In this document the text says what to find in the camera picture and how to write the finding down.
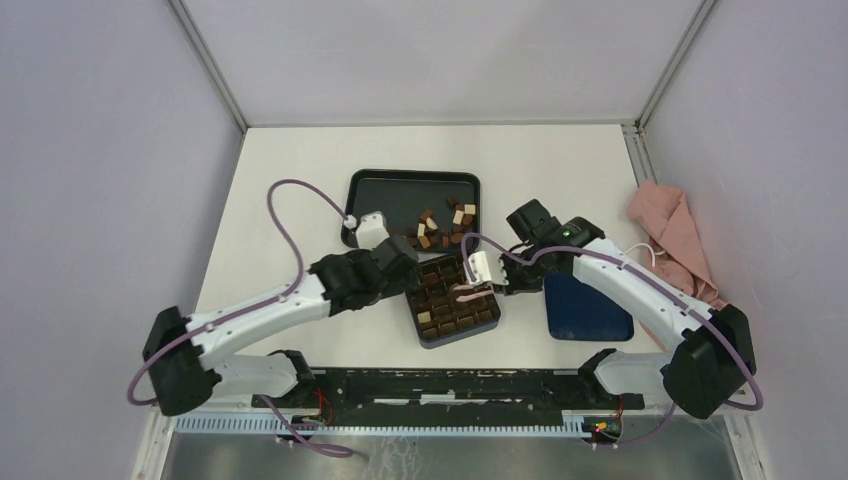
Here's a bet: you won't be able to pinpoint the blue box lid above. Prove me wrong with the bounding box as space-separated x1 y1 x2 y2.
543 273 635 342

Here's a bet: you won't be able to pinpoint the pink tongs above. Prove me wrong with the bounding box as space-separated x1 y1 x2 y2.
450 284 495 303

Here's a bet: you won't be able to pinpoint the blue chocolate box with insert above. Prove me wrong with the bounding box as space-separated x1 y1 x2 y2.
406 254 502 349

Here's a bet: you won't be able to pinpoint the pink cloth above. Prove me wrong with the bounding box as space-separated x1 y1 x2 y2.
627 181 727 310

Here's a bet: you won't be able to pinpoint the black chocolate tray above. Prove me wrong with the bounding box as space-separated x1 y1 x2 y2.
345 169 482 254

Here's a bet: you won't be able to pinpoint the white cable duct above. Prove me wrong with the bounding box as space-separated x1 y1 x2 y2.
173 413 624 439

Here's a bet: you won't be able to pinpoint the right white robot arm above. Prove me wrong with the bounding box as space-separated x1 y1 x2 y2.
490 199 764 419

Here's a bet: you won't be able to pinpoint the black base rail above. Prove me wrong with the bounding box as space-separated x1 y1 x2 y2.
272 368 645 427

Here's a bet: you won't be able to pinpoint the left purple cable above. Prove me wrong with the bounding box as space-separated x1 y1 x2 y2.
127 179 356 458

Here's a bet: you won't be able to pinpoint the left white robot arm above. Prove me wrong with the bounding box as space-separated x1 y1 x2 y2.
142 236 419 416

